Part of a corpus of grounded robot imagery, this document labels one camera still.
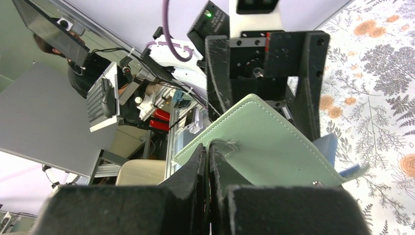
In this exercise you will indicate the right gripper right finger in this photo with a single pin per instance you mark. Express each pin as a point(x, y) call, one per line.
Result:
point(240, 208)

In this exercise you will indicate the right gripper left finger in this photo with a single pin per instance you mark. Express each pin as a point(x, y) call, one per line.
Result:
point(174, 207)

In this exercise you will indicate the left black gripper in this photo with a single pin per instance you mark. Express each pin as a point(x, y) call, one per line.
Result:
point(261, 64)

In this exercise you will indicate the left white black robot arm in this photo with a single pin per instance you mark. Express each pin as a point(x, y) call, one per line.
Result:
point(248, 16)

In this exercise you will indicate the green leather card holder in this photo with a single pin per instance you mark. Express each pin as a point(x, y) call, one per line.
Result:
point(266, 149)

